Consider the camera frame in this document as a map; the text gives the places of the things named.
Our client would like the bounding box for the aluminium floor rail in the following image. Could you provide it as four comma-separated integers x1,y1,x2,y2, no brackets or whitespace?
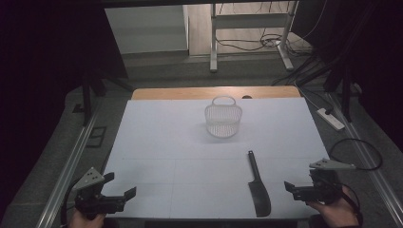
326,91,403,228
35,104,106,228

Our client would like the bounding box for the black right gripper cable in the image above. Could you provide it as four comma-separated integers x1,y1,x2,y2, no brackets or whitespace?
339,182,364,226

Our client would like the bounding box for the person's right hand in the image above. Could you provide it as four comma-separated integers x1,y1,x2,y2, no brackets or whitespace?
305,186,361,228

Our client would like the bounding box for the white power strip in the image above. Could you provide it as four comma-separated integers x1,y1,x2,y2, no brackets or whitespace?
316,107,346,132

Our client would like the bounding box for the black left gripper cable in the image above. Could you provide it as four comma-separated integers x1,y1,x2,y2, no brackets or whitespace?
59,178,81,228

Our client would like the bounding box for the white metal stand frame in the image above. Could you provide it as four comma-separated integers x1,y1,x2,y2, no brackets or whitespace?
209,0,299,73

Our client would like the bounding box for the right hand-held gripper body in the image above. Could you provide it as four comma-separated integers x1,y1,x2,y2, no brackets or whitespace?
293,158,356,204

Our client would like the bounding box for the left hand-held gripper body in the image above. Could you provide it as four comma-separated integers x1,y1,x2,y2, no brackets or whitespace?
73,166,126,220

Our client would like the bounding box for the black tripod stand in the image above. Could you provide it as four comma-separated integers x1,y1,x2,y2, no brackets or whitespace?
297,55,355,124
79,70,136,126

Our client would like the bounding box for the black spatula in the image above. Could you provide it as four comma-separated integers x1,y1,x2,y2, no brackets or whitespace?
247,150,273,219

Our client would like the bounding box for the white wall panel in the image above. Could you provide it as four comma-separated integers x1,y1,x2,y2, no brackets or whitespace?
104,5,190,55

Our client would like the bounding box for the tangle of floor cables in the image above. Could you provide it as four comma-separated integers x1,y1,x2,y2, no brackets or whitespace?
215,29,313,59

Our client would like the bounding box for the person's left hand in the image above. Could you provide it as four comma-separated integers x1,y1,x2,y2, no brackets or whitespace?
67,209,107,228

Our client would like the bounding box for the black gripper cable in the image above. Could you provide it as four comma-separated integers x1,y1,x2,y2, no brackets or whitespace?
59,178,81,228
339,182,364,226

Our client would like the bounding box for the white mesh basket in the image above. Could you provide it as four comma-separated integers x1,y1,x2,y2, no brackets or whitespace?
203,95,243,139

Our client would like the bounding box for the black looped cable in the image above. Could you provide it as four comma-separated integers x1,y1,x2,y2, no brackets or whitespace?
327,138,384,172

